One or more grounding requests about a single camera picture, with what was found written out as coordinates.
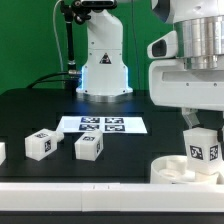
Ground paper sheet with tags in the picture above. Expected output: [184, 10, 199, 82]
[57, 116, 147, 134]

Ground white round stool seat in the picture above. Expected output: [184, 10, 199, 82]
[150, 155, 224, 185]

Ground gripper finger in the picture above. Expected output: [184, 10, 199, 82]
[217, 113, 224, 143]

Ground white L-shaped fence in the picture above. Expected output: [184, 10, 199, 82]
[0, 183, 224, 212]

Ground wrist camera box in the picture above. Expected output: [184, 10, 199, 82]
[147, 31, 178, 59]

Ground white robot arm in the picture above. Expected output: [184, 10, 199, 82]
[77, 0, 224, 127]

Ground white part at left edge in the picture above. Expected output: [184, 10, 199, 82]
[0, 142, 6, 165]

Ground black cables on table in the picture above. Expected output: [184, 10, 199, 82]
[25, 71, 83, 90]

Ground white cable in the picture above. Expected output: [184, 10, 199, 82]
[52, 0, 66, 73]

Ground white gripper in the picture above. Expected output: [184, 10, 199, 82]
[149, 59, 224, 129]

